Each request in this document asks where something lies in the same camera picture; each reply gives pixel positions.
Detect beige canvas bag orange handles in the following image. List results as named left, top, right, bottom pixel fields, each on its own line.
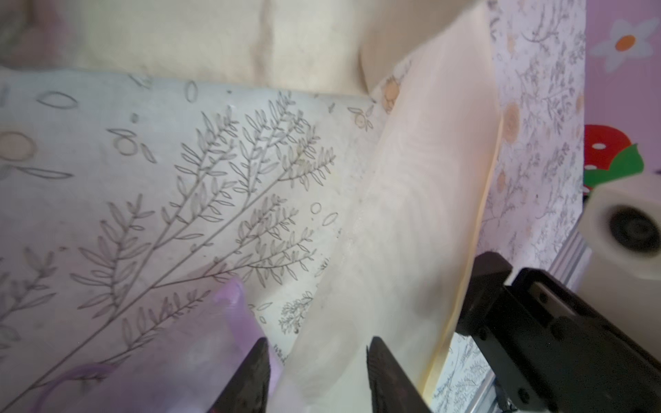
left=72, top=1, right=473, bottom=95

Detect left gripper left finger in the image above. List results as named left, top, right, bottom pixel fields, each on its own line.
left=208, top=337, right=270, bottom=413

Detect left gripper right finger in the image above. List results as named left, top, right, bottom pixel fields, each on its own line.
left=367, top=337, right=431, bottom=413

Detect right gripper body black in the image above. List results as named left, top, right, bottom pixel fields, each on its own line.
left=456, top=251, right=660, bottom=412

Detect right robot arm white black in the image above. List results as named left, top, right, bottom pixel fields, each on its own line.
left=456, top=174, right=660, bottom=412

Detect purple-trim mesh pouch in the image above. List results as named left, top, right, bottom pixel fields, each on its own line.
left=30, top=278, right=266, bottom=412

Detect yellow-trim mesh pouch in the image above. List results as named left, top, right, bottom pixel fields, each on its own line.
left=268, top=1, right=503, bottom=412

